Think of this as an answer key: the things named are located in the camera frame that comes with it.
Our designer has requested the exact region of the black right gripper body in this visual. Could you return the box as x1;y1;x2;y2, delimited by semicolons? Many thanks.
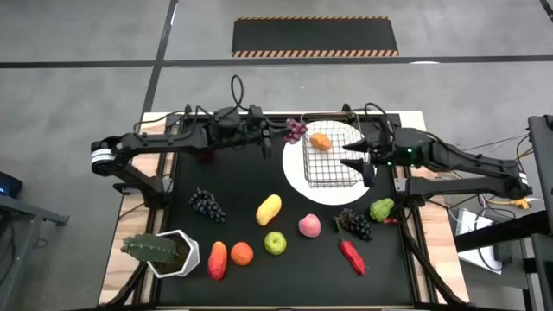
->
361;128;395;188

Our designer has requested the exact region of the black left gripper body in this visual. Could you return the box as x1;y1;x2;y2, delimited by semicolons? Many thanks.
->
246;105;278;161

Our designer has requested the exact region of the purple grape bunch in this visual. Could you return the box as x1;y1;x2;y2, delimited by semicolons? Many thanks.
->
282;118;308;145

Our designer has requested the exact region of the small yellow-orange fruit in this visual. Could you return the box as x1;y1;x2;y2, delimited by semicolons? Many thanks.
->
309;132;334;152

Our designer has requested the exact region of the black grape bunch with leaf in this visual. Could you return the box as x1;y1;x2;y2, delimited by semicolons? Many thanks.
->
334;207;374;243

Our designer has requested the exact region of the pink fruit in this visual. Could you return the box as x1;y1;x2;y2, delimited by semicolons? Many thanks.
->
298;213;322;239

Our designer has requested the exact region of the yellow mango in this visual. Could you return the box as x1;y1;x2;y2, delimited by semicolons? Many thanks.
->
255;194;283;227

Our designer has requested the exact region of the red chili pepper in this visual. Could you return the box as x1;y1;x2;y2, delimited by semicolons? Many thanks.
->
339;238;367;276

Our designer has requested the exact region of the green apple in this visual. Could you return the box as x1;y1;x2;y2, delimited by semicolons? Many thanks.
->
264;231;288;257

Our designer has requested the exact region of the round orange fruit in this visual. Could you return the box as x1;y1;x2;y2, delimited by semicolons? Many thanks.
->
230;241;255;267

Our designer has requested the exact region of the white round plate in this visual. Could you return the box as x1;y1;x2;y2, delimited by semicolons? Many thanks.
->
282;119;378;206

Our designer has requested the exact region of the black hazard-striped floor mat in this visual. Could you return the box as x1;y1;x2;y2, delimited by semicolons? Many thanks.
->
232;16;399;59

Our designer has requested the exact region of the white box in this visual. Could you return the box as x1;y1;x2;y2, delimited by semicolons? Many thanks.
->
455;206;505;276

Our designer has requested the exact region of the black table mat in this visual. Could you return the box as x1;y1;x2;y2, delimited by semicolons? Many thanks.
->
157;116;416;306

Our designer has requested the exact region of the red-orange mango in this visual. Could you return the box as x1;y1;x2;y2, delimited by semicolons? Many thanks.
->
207;240;229;282

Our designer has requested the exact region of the white hexagonal plant pot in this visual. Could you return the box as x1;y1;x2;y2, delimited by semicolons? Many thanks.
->
146;229;201;279

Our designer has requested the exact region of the black desk beam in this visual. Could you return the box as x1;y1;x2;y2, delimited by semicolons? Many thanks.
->
453;210;553;254

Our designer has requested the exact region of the green cactus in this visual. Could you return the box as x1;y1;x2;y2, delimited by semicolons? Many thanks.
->
119;233;179;264

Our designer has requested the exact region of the black side panel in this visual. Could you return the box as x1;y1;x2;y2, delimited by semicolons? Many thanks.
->
527;114;553;225

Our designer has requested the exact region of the grey metal stand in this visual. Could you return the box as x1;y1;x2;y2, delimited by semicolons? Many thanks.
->
0;194;70;311

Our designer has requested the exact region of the blue-lit black device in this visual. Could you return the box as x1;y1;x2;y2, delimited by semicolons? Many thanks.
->
0;170;24;200

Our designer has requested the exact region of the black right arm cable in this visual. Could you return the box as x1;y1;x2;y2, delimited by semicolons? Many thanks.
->
365;102;394;143

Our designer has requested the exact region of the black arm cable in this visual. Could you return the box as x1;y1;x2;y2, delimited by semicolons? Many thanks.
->
365;102;394;143
230;73;245;111

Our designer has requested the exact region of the metal wire basket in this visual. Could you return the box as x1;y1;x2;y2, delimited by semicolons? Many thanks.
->
300;111;368;189

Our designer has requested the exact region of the black metal table frame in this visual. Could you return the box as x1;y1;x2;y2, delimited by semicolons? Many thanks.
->
97;103;472;311

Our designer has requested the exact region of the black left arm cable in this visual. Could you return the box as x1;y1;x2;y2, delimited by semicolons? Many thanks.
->
230;73;245;111

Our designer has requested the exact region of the yellow power plug cable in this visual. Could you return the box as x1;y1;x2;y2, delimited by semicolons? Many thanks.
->
486;196;531;212

